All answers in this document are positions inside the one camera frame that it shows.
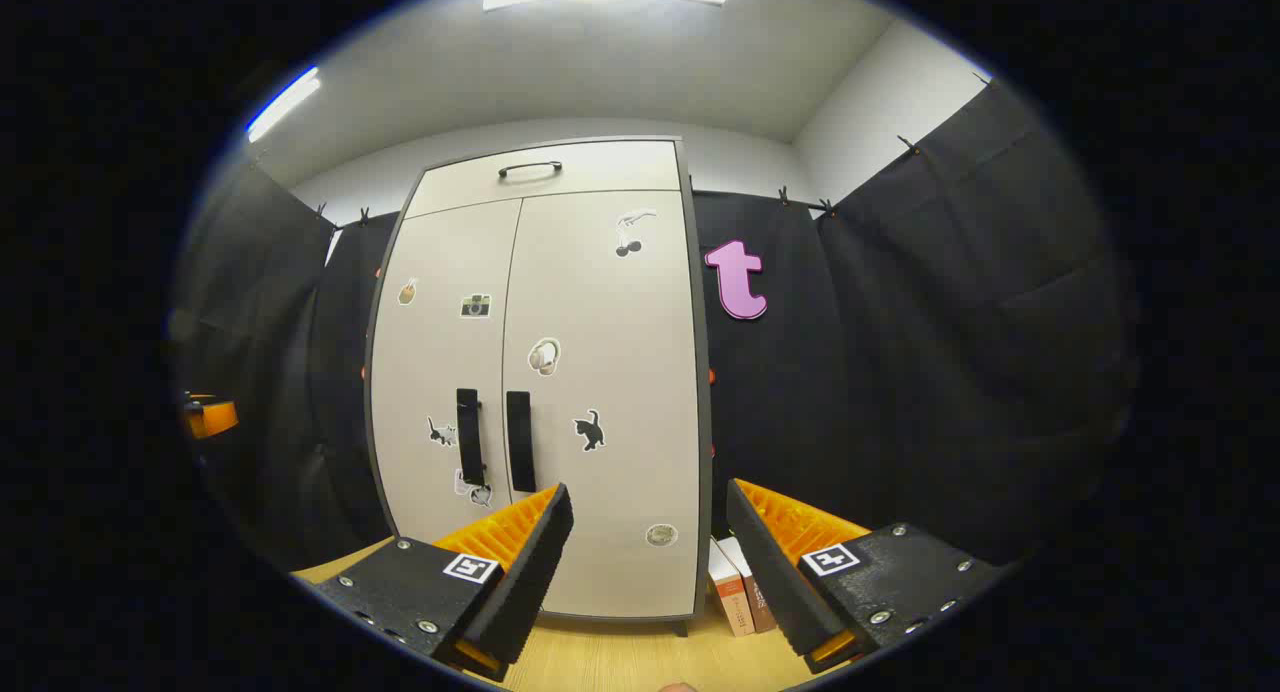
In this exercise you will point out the brown cardboard box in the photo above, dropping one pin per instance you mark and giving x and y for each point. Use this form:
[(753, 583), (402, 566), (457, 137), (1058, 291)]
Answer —
[(763, 604)]

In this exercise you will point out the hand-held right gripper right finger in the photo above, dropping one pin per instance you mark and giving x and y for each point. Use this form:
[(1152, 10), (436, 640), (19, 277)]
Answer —
[(770, 572)]

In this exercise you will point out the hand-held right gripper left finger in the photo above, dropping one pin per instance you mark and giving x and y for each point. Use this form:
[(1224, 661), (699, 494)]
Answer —
[(535, 572)]

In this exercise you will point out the long ceiling light strip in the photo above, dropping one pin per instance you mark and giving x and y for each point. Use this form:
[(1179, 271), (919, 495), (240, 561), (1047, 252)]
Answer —
[(284, 102)]

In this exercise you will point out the black backdrop cloth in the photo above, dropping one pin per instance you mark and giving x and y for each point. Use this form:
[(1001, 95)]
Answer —
[(900, 372)]

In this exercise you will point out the beige cabinet door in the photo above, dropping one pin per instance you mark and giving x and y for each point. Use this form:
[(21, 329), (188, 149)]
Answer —
[(640, 372), (430, 357)]

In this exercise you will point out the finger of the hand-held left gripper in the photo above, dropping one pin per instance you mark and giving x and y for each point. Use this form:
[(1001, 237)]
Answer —
[(212, 418)]

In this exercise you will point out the beige double-door shoe cabinet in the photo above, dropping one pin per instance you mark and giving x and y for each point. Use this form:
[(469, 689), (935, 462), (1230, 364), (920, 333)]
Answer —
[(460, 184)]

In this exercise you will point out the white and orange box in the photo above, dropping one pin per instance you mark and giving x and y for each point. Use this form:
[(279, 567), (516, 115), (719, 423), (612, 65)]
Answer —
[(731, 604)]

